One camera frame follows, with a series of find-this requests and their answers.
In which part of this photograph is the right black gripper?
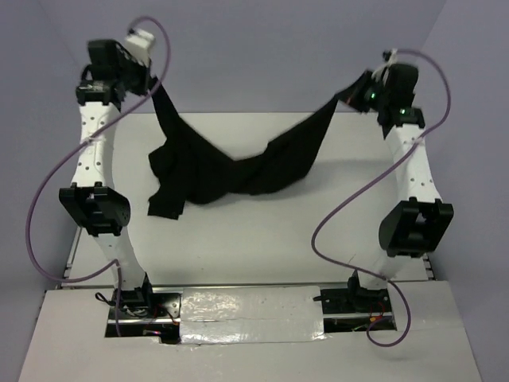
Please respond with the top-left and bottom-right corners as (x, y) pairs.
(336, 68), (392, 113)

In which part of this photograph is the black long sleeve shirt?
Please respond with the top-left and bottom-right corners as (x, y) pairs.
(148, 76), (348, 220)

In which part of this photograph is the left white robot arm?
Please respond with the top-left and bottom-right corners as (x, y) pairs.
(59, 31), (156, 317)

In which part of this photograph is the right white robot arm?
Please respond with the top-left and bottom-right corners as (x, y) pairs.
(340, 64), (454, 312)

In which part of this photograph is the glossy white tape sheet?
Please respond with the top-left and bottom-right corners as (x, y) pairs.
(180, 286), (325, 345)

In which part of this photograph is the white front board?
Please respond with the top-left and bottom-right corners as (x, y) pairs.
(20, 281), (480, 381)

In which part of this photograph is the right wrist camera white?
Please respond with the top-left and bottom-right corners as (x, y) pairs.
(371, 49), (398, 83)

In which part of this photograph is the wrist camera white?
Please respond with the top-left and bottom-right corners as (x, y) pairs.
(123, 29), (156, 66)
(371, 49), (398, 83)

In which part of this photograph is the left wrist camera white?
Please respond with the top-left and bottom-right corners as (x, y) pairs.
(123, 29), (156, 66)

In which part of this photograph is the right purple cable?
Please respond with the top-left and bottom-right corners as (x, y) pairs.
(311, 48), (453, 348)

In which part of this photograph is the purple cable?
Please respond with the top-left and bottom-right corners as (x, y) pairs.
(28, 16), (173, 337)
(311, 48), (453, 348)

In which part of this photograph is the aluminium table edge rail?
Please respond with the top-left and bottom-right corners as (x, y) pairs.
(380, 112), (435, 282)

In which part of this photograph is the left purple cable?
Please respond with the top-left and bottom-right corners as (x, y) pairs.
(28, 16), (173, 337)

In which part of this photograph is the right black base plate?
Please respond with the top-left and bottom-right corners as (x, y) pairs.
(313, 288), (391, 314)

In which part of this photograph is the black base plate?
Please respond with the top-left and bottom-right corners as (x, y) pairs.
(119, 292), (181, 321)
(313, 288), (391, 314)

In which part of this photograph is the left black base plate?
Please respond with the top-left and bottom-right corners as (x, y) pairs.
(119, 292), (181, 321)

